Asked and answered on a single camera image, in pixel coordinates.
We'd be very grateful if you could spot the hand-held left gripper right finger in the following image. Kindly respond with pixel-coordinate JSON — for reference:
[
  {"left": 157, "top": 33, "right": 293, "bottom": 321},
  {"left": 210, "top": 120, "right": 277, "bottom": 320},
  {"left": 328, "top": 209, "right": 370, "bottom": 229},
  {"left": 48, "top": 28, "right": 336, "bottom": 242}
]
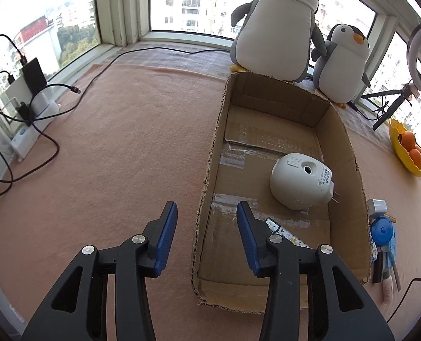
[{"left": 236, "top": 201, "right": 396, "bottom": 341}]

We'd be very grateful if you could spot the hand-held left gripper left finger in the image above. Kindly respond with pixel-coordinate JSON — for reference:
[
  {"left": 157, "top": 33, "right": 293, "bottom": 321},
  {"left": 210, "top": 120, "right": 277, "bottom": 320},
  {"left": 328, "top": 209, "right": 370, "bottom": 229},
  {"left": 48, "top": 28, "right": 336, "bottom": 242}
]
[{"left": 20, "top": 201, "right": 179, "bottom": 341}]

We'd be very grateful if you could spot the cardboard box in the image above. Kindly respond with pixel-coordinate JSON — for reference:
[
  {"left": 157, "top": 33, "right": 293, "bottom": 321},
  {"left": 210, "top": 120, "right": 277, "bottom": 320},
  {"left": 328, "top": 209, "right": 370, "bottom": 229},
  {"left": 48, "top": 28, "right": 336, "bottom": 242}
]
[{"left": 191, "top": 71, "right": 372, "bottom": 314}]

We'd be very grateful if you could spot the white bottle with grey cap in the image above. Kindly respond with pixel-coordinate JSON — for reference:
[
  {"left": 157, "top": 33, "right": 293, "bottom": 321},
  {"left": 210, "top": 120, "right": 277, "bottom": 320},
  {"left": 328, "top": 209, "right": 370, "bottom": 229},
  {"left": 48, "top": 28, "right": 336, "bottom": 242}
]
[{"left": 382, "top": 268, "right": 396, "bottom": 304}]

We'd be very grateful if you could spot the patterned small packet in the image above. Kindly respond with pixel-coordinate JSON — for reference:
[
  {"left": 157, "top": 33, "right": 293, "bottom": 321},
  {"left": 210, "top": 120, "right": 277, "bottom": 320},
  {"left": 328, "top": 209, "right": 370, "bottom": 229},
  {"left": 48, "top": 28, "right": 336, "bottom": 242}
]
[{"left": 264, "top": 217, "right": 312, "bottom": 249}]

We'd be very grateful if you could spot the yellow bowl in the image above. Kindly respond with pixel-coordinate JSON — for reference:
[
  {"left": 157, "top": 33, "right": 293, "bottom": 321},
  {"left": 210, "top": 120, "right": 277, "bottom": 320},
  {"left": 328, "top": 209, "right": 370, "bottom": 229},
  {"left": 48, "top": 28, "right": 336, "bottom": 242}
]
[{"left": 389, "top": 119, "right": 421, "bottom": 177}]

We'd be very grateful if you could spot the white plug adapter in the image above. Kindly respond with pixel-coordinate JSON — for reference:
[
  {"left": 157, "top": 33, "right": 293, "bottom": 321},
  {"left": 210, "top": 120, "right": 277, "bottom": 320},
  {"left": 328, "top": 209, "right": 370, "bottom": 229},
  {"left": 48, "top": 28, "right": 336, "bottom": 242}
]
[{"left": 367, "top": 199, "right": 389, "bottom": 217}]

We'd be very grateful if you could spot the blue round plastic device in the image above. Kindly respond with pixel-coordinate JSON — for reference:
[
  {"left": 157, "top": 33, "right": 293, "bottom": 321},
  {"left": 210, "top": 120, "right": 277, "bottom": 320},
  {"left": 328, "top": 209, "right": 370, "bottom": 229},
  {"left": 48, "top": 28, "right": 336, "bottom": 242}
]
[{"left": 370, "top": 216, "right": 395, "bottom": 247}]

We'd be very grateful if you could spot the white rounded plastic device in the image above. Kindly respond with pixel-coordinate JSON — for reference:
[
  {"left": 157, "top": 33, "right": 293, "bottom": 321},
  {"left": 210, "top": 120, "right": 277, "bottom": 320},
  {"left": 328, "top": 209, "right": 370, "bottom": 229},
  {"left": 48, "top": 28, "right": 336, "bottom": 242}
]
[{"left": 269, "top": 153, "right": 336, "bottom": 211}]

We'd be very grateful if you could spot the blue phone stand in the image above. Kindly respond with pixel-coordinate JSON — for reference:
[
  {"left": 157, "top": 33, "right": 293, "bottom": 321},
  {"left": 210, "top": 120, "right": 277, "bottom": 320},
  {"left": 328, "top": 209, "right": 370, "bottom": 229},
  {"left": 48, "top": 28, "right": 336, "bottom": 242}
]
[{"left": 374, "top": 220, "right": 397, "bottom": 271}]

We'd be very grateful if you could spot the black tripod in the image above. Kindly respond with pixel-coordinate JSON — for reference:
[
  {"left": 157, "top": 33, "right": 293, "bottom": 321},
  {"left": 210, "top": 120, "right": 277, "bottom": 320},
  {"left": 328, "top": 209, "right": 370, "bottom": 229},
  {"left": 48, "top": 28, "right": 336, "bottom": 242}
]
[{"left": 361, "top": 82, "right": 420, "bottom": 131}]

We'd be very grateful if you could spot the pink mat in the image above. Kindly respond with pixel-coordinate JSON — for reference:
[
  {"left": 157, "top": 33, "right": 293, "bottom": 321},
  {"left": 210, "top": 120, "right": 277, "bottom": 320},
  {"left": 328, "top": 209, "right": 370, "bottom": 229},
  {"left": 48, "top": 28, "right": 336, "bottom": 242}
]
[{"left": 0, "top": 41, "right": 421, "bottom": 341}]

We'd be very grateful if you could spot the black cylinder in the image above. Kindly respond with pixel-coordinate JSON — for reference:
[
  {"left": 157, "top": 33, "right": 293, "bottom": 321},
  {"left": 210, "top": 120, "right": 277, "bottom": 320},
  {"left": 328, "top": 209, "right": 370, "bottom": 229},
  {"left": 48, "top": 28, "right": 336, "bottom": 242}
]
[{"left": 372, "top": 252, "right": 385, "bottom": 284}]

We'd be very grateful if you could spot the small penguin plush toy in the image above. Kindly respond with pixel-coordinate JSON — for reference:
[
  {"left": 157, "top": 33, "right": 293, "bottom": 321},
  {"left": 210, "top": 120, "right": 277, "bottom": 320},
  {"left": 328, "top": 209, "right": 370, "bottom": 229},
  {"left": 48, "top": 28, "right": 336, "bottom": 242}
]
[{"left": 310, "top": 24, "right": 372, "bottom": 109}]

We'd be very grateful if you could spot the white power strip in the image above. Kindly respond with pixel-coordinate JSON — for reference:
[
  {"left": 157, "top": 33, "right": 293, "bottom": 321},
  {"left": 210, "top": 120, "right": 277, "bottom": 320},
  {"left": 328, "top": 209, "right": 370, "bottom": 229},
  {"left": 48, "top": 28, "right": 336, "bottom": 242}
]
[{"left": 5, "top": 78, "right": 60, "bottom": 160}]

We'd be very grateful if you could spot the large penguin plush toy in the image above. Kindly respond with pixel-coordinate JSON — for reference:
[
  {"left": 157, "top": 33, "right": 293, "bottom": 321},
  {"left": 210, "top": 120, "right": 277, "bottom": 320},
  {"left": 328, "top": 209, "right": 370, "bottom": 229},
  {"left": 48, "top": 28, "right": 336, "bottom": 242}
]
[{"left": 231, "top": 0, "right": 326, "bottom": 83}]

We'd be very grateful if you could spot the black power bank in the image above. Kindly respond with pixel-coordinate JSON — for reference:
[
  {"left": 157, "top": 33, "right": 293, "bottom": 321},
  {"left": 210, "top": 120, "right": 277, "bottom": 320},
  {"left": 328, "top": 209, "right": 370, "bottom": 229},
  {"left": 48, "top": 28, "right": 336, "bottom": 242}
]
[{"left": 22, "top": 57, "right": 48, "bottom": 95}]

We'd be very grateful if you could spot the white charger with cables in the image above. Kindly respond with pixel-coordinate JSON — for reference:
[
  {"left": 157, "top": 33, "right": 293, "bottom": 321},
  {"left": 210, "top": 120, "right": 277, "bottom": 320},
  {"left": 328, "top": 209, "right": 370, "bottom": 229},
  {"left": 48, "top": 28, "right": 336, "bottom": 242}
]
[{"left": 0, "top": 114, "right": 60, "bottom": 201}]

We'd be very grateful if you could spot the long black power cable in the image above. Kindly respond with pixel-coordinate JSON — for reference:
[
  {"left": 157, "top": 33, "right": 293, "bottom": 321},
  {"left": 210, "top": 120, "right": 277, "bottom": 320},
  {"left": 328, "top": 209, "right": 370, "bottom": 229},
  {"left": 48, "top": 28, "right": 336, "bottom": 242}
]
[{"left": 26, "top": 44, "right": 234, "bottom": 125}]

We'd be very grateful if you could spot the black cable with plug end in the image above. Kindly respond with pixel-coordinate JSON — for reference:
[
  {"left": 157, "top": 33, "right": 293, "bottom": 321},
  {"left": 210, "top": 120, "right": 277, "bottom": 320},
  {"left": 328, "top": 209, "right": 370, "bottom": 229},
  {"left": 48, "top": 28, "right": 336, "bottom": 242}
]
[{"left": 29, "top": 83, "right": 81, "bottom": 114}]

